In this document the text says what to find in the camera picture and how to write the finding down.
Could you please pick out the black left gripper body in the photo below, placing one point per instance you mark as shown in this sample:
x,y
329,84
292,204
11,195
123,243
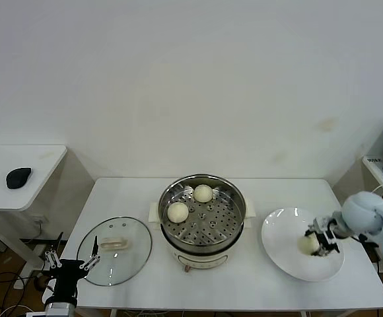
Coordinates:
x,y
67,277

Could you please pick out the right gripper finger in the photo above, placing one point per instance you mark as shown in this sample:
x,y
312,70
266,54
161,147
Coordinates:
x,y
311,230
322,253

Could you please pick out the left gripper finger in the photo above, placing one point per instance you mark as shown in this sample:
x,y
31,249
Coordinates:
x,y
52,258
90,262

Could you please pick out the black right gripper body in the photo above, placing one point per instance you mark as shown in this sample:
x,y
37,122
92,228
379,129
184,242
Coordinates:
x,y
329,232

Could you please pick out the white steamed baozi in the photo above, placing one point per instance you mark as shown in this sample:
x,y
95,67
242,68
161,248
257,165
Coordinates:
x,y
203,193
177,212
307,246

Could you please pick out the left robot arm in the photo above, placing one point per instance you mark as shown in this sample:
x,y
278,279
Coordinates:
x,y
61,308

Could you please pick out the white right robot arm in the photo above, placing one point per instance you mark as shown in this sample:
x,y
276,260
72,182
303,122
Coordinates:
x,y
369,211

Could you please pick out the stainless steel steamer basket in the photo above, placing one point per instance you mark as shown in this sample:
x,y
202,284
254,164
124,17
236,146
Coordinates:
x,y
211,231

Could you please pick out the white round plate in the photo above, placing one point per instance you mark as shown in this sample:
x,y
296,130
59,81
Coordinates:
x,y
277,231

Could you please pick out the white desk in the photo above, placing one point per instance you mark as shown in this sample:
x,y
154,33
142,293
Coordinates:
x,y
376,171

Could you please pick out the small printed desk label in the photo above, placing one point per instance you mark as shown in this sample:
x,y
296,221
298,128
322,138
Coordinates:
x,y
373,160

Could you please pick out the black computer mouse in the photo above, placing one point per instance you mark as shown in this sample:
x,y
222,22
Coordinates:
x,y
19,177

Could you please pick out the white side table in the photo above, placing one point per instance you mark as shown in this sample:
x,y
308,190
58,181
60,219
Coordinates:
x,y
29,155

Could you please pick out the cream electric cooking pot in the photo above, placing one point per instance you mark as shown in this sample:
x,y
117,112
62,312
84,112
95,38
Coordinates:
x,y
198,258

